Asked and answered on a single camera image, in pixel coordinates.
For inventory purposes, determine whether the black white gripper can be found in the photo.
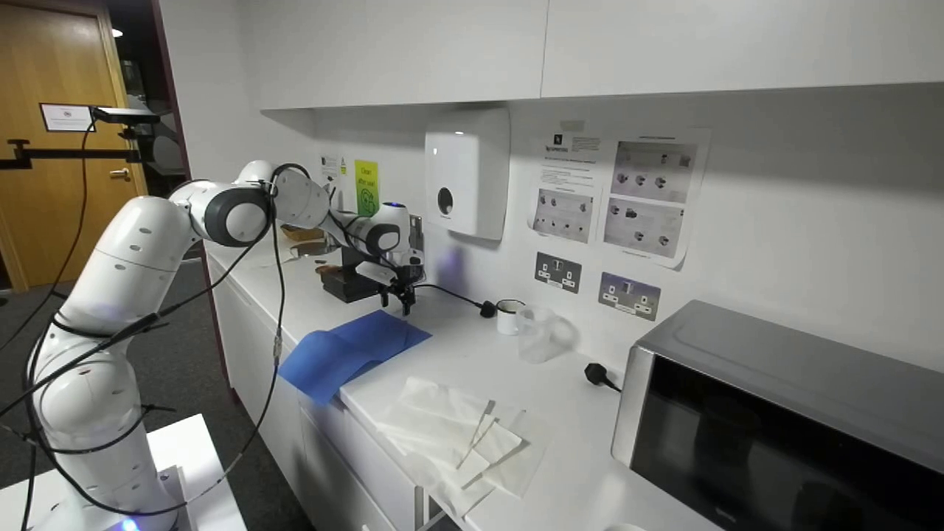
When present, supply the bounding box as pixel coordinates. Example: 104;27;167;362
356;251;425;315

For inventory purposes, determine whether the blue towel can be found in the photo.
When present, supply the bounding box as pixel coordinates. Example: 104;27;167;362
279;309;428;403

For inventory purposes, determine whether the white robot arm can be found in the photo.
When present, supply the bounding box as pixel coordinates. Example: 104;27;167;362
26;160;417;531

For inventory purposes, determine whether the white robot base table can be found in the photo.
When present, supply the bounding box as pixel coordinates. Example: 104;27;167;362
0;412;247;531

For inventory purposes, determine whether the black coffee machine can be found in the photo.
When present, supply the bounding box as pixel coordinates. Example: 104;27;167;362
318;202;417;304

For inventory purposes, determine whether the clear plastic cup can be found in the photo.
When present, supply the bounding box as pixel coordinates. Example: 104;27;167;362
520;315;577;362

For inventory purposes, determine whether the clear plastic bag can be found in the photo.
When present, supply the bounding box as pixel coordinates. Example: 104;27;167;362
366;378;549;515

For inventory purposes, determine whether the white lower cabinet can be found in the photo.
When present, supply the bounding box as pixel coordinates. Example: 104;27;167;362
214;281;428;531

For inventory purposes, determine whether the white cabinet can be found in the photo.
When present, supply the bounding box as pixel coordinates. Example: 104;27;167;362
214;281;428;531
240;0;944;108

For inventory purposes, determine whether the black plug near microwave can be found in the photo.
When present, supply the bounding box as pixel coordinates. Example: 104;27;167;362
583;362;622;393

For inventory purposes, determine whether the white instruction poster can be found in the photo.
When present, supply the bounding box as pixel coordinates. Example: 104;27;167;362
517;121;710;269

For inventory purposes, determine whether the white upper cabinet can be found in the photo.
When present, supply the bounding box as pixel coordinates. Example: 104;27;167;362
240;0;944;108

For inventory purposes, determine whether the wooden door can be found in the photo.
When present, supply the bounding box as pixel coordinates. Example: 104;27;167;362
0;0;148;291

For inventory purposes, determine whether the silver black microwave oven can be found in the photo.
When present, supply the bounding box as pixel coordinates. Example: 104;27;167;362
610;301;944;531

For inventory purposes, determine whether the black power cable with plug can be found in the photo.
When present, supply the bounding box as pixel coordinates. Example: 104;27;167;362
417;281;502;322

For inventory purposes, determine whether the yellow green wall label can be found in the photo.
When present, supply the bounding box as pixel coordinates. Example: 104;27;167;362
353;160;380;216

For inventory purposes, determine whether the white wall soap dispenser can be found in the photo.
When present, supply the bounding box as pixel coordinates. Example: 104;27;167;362
425;108;511;241

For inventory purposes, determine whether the left wall power socket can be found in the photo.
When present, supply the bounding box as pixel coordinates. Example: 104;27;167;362
533;253;580;291

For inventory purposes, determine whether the wall power socket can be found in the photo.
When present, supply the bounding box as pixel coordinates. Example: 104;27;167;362
533;253;580;291
598;272;661;322

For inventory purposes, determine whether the right wall power socket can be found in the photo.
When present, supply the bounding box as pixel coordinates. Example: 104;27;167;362
598;272;661;322

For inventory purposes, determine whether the black camera on stand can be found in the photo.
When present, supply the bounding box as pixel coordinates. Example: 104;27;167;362
0;105;166;171

